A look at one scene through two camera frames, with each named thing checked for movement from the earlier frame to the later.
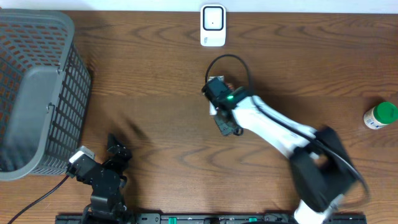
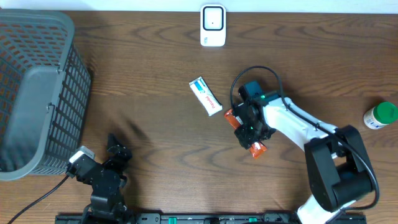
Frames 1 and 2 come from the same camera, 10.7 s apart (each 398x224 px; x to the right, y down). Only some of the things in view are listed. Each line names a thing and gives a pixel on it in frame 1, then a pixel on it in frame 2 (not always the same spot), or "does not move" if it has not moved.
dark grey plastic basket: x=45 y=90 does not move
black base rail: x=81 y=218 does not move
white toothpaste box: x=212 y=106 -> x=203 y=92
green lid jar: x=381 y=115 does not move
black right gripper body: x=225 y=128 -> x=250 y=132
